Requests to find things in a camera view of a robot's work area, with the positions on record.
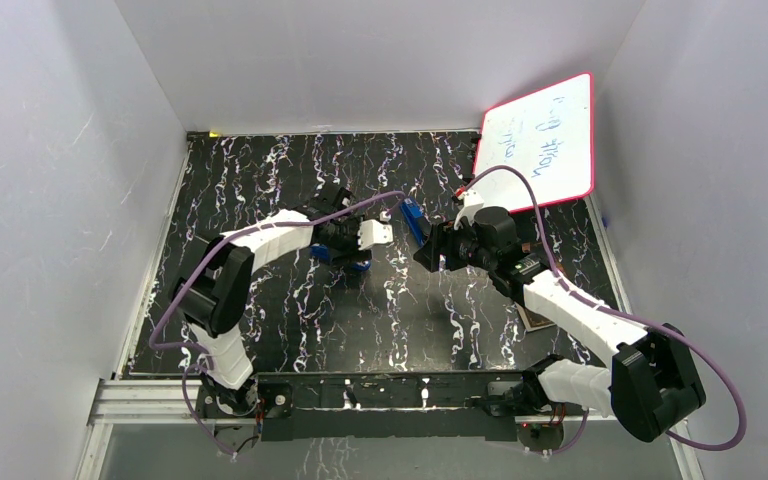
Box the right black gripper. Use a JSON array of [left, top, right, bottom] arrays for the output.
[[412, 214, 496, 273]]

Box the blue stapler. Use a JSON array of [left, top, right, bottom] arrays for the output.
[[310, 244, 372, 271], [400, 197, 432, 247]]

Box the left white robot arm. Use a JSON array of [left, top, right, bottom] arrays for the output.
[[172, 185, 391, 416]]

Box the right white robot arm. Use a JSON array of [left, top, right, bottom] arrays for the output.
[[413, 207, 706, 442]]

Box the dark brown book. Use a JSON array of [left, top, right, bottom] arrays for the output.
[[519, 241, 561, 333]]

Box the pink framed whiteboard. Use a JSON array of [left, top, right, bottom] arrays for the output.
[[470, 72, 595, 213]]

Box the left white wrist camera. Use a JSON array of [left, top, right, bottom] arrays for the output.
[[357, 211, 394, 251]]

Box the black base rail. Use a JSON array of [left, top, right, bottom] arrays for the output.
[[195, 370, 591, 444]]

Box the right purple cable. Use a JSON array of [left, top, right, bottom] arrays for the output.
[[456, 165, 748, 458]]

